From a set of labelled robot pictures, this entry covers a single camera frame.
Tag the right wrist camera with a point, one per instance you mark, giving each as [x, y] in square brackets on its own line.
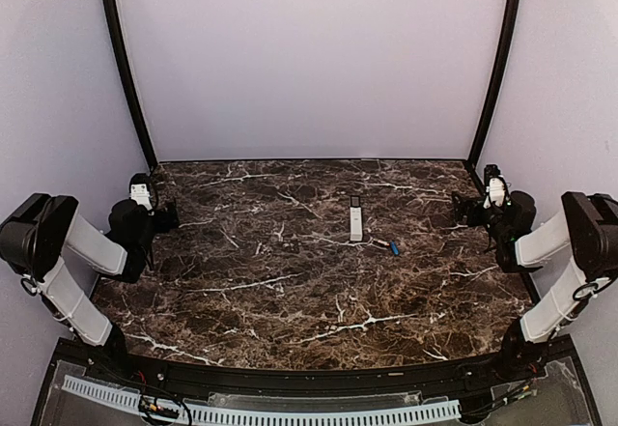
[496, 188]

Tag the white slotted cable duct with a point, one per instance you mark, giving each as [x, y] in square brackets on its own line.
[235, 409]

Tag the white remote control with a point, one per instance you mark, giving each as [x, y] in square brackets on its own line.
[356, 225]

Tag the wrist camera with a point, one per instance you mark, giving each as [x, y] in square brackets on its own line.
[140, 190]
[496, 188]

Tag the left black frame post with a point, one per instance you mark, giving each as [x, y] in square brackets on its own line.
[115, 31]

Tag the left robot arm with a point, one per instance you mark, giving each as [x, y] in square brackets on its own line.
[35, 235]

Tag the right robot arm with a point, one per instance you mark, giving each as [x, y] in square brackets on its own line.
[586, 225]

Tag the black frame post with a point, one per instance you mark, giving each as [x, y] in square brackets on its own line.
[499, 66]
[115, 31]

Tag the black front rail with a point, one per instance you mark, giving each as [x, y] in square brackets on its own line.
[467, 377]

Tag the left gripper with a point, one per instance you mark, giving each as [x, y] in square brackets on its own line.
[163, 224]

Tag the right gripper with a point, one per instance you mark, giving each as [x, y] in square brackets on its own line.
[463, 210]

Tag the right black frame post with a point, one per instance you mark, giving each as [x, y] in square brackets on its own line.
[499, 66]

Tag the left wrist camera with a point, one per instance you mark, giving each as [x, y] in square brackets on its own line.
[140, 190]

